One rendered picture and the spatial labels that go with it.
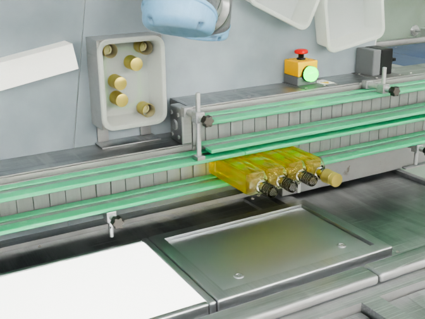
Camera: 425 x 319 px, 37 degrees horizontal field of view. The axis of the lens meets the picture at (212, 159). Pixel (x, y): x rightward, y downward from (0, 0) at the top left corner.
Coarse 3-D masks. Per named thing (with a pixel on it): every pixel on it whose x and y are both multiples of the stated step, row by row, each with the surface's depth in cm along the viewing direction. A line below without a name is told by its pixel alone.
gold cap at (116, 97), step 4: (112, 92) 161; (116, 92) 160; (120, 92) 160; (112, 96) 160; (116, 96) 158; (120, 96) 158; (124, 96) 159; (112, 100) 160; (116, 100) 158; (120, 100) 158; (124, 100) 159; (116, 104) 159; (120, 104) 159; (124, 104) 159
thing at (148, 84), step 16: (128, 48) 160; (160, 48) 157; (112, 64) 159; (144, 64) 164; (160, 64) 159; (128, 80) 163; (144, 80) 165; (160, 80) 160; (128, 96) 164; (144, 96) 166; (160, 96) 162; (112, 112) 163; (128, 112) 165; (160, 112) 163; (112, 128) 156
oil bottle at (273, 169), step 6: (240, 156) 165; (246, 156) 164; (252, 156) 164; (258, 156) 164; (264, 156) 164; (252, 162) 160; (258, 162) 159; (264, 162) 159; (270, 162) 159; (264, 168) 156; (270, 168) 155; (276, 168) 155; (282, 168) 156; (270, 174) 154; (276, 174) 154; (282, 174) 155; (270, 180) 154; (276, 180) 154; (276, 186) 155
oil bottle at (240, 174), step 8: (224, 160) 162; (232, 160) 162; (240, 160) 162; (216, 168) 165; (224, 168) 161; (232, 168) 158; (240, 168) 156; (248, 168) 156; (256, 168) 155; (216, 176) 166; (224, 176) 162; (232, 176) 158; (240, 176) 155; (248, 176) 152; (256, 176) 152; (264, 176) 153; (232, 184) 159; (240, 184) 155; (248, 184) 152; (256, 184) 151; (248, 192) 153; (256, 192) 152
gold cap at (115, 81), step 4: (112, 76) 159; (116, 76) 158; (120, 76) 158; (108, 80) 160; (112, 80) 158; (116, 80) 157; (120, 80) 157; (124, 80) 158; (112, 84) 158; (116, 84) 157; (120, 84) 157; (124, 84) 158; (116, 88) 157; (120, 88) 158; (124, 88) 158
